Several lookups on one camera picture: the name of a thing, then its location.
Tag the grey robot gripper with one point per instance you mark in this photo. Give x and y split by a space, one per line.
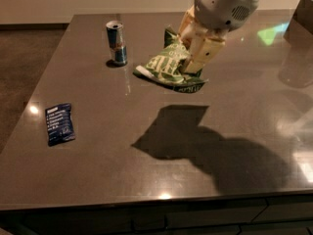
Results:
221 8

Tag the green jalapeno chip bag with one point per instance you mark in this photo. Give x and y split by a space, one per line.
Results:
165 68

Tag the blue silver energy drink can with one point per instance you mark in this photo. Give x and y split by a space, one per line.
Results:
117 42

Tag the dark blue snack bar wrapper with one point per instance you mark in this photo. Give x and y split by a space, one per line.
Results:
59 124

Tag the dark counter cabinet drawers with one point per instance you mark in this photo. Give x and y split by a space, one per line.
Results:
282 215

